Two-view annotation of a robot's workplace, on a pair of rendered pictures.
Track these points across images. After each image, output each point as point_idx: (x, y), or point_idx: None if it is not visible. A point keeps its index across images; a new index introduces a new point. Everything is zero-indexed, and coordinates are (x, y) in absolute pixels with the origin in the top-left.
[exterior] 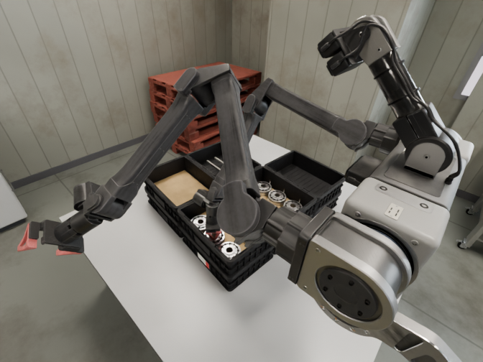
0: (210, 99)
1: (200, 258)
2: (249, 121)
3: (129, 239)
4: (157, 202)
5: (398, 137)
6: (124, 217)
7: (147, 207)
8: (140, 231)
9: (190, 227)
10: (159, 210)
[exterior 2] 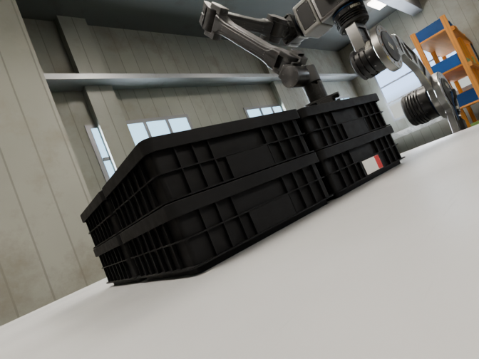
0: None
1: (371, 169)
2: (231, 21)
3: (384, 201)
4: (249, 179)
5: (291, 18)
6: (282, 256)
7: (225, 263)
8: (340, 214)
9: (333, 108)
10: (261, 209)
